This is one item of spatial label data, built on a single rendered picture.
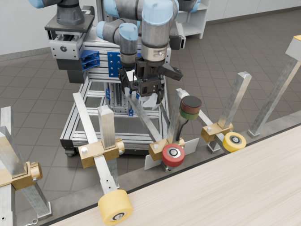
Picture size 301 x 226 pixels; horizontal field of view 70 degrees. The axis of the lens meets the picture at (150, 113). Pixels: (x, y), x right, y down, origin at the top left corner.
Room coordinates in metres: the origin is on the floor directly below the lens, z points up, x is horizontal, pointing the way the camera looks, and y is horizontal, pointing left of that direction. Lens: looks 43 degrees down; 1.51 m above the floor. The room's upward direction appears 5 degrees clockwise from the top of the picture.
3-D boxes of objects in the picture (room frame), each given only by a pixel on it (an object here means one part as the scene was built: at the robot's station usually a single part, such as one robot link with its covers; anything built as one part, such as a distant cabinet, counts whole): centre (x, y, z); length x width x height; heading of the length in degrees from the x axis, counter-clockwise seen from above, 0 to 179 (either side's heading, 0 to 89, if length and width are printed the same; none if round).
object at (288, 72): (0.79, -0.55, 0.93); 0.05 x 0.04 x 0.45; 119
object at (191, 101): (0.51, -0.12, 1.00); 0.06 x 0.06 x 0.22; 29
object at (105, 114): (0.43, 0.12, 0.88); 0.03 x 0.03 x 0.48; 29
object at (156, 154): (0.53, -0.08, 0.85); 0.13 x 0.06 x 0.05; 119
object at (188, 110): (0.50, -0.12, 1.10); 0.06 x 0.06 x 0.02
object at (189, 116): (0.50, -0.12, 1.07); 0.06 x 0.06 x 0.02
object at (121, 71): (0.86, 0.12, 0.97); 0.09 x 0.08 x 0.12; 29
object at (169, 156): (0.47, -0.09, 0.85); 0.08 x 0.08 x 0.11
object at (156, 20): (0.58, 0.01, 1.30); 0.09 x 0.08 x 0.11; 168
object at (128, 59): (0.86, 0.12, 1.05); 0.08 x 0.08 x 0.05
